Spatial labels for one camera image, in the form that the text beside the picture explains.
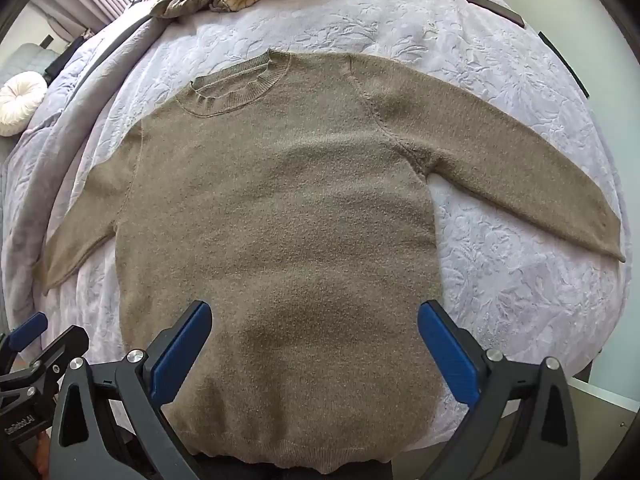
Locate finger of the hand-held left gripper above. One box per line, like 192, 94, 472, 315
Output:
0, 325, 90, 402
0, 311, 49, 361

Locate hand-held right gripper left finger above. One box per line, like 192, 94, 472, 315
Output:
50, 301, 213, 480

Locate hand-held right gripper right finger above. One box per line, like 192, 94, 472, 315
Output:
417, 300, 581, 480

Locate brown knit sweater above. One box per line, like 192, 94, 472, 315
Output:
37, 49, 627, 473

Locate light wooden furniture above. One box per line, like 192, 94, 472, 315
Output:
570, 377, 637, 480

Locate white round pillow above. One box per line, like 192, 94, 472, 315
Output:
0, 71, 48, 137

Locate grey cushion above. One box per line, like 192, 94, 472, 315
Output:
0, 42, 56, 91

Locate black bar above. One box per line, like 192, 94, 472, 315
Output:
42, 34, 96, 83

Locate lavender embossed blanket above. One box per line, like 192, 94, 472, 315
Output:
0, 0, 632, 461

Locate black strip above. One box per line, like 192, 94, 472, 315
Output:
538, 31, 592, 99

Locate black box with brown edge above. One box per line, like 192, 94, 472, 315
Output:
462, 0, 526, 29

